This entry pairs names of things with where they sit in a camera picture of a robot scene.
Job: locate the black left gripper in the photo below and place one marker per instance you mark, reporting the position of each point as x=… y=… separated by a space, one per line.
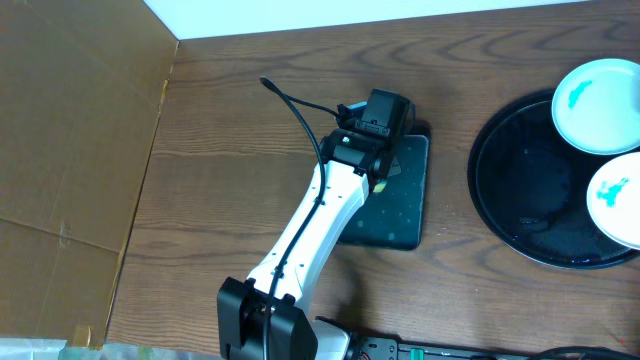
x=398 y=163

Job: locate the green yellow sponge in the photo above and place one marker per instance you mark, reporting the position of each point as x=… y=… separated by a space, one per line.
x=379 y=187

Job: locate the white plate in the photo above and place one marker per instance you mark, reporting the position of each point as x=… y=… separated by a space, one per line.
x=613 y=199
x=595 y=108

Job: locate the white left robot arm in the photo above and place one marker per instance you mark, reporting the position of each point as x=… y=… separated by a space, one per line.
x=266 y=315

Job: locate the black rectangular tray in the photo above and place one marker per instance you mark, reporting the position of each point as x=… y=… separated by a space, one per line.
x=393 y=217

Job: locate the round black tray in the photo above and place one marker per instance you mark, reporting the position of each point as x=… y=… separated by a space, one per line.
x=529 y=187

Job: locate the brown cardboard panel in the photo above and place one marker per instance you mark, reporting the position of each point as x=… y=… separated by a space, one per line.
x=82 y=85

